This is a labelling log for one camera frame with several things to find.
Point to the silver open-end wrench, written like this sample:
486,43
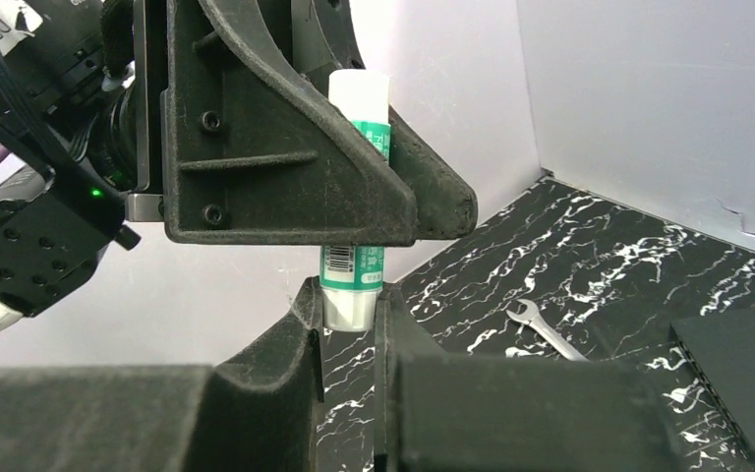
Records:
530,316

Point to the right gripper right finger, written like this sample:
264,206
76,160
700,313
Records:
442,411

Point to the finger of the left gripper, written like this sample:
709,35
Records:
323,41

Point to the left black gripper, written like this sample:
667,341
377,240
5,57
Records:
254,154

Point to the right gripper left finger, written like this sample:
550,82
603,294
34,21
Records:
257,411

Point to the black ribbed block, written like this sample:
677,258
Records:
721,352

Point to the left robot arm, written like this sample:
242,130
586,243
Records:
68,112

